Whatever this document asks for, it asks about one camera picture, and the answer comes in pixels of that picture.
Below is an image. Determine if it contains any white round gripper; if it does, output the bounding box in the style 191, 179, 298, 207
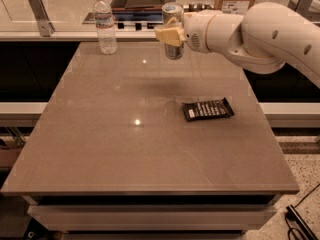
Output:
154, 10, 219, 53

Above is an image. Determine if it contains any silver blue redbull can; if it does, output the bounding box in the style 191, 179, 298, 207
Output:
162, 2, 184, 60

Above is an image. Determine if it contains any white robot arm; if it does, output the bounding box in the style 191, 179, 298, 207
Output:
155, 2, 320, 87

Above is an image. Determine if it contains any clear plastic water bottle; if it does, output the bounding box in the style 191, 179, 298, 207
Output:
93, 0, 117, 55

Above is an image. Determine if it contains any black snack bar wrapper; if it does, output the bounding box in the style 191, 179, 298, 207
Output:
182, 98, 235, 122

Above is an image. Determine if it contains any black tool on floor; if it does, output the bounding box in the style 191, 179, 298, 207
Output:
285, 205, 319, 240

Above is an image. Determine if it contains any right metal glass bracket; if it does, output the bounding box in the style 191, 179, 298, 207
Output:
288, 0, 313, 18

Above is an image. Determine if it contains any left metal glass bracket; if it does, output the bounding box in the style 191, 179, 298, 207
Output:
28, 0, 55, 37

